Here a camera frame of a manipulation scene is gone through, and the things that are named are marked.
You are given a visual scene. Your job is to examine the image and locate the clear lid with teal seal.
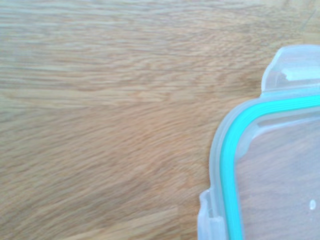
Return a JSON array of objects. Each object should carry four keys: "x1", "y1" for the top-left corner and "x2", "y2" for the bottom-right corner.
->
[{"x1": 198, "y1": 44, "x2": 320, "y2": 240}]

